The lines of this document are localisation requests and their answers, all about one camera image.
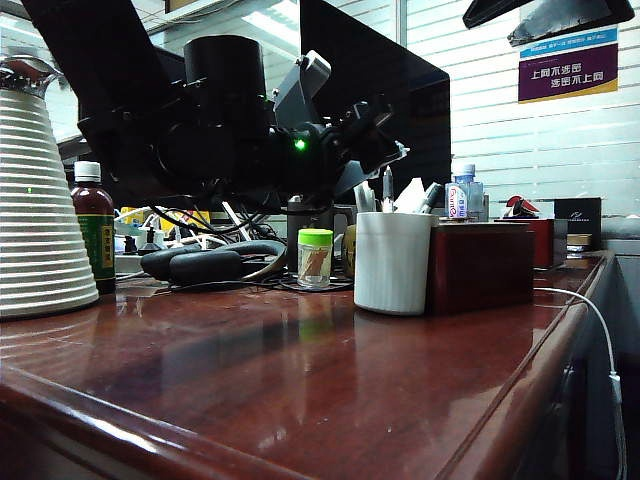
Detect white ribbed thermos jug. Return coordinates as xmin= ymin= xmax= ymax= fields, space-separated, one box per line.
xmin=0 ymin=55 xmax=101 ymax=320

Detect white power strip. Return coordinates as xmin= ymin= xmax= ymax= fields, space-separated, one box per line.
xmin=114 ymin=219 xmax=168 ymax=274

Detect large black monitor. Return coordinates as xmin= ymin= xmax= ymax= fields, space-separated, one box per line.
xmin=299 ymin=0 xmax=453 ymax=207

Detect black headphones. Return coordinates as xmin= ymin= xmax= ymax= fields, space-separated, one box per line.
xmin=140 ymin=240 xmax=289 ymax=288

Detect yellow box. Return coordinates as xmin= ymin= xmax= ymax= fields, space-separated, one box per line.
xmin=120 ymin=205 xmax=211 ymax=236

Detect stacked books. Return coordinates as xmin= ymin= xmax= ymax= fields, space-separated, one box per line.
xmin=566 ymin=233 xmax=596 ymax=262

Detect black coaster mat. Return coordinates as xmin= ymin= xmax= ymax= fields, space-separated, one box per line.
xmin=277 ymin=273 xmax=356 ymax=294

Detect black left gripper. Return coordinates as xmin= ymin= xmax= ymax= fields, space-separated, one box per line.
xmin=263 ymin=98 xmax=413 ymax=200

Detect dark steel thermos mug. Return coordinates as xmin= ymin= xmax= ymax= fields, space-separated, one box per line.
xmin=286 ymin=194 xmax=357 ymax=274

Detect green lid toothpick jar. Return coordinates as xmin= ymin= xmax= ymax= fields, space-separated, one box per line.
xmin=297 ymin=228 xmax=335 ymax=290

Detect grey pen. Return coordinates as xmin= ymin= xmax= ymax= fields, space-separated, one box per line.
xmin=425 ymin=182 xmax=446 ymax=216

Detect white charging cable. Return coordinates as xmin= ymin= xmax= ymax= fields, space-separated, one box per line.
xmin=535 ymin=286 xmax=629 ymax=480

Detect red gift box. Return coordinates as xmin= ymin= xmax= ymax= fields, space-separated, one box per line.
xmin=493 ymin=218 xmax=570 ymax=270

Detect dark red wooden box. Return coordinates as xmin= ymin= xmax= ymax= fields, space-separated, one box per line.
xmin=425 ymin=222 xmax=536 ymax=316

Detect small black box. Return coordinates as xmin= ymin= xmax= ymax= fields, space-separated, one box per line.
xmin=553 ymin=197 xmax=603 ymax=236

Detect clear water bottle blue cap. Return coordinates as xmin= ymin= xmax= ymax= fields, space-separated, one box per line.
xmin=444 ymin=163 xmax=486 ymax=222

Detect dark brown bottle white cap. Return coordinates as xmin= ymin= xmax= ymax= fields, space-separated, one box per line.
xmin=72 ymin=160 xmax=118 ymax=296

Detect purple and white wall poster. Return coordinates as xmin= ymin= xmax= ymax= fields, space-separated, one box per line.
xmin=517 ymin=24 xmax=620 ymax=104

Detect white ceramic pen holder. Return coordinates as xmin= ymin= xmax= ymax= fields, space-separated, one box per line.
xmin=353 ymin=211 xmax=434 ymax=317

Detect white wedge shaped eraser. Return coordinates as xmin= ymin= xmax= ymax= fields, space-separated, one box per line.
xmin=392 ymin=178 xmax=424 ymax=214

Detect olive green round object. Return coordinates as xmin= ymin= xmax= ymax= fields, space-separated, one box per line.
xmin=341 ymin=224 xmax=358 ymax=279

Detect red ornament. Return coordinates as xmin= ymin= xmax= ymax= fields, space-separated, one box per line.
xmin=502 ymin=195 xmax=543 ymax=221

